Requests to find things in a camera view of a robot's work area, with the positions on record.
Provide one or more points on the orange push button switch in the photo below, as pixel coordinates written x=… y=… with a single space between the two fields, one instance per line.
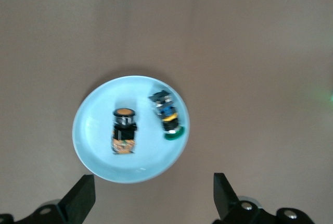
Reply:
x=124 y=132

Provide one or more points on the light blue round plate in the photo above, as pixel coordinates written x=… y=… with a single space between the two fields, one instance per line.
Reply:
x=99 y=130

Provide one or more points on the green push button switch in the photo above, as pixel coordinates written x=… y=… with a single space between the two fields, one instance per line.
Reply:
x=167 y=114

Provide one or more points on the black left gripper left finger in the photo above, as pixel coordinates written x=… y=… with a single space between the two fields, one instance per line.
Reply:
x=72 y=203

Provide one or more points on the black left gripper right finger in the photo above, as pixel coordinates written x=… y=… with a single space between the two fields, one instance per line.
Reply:
x=229 y=203

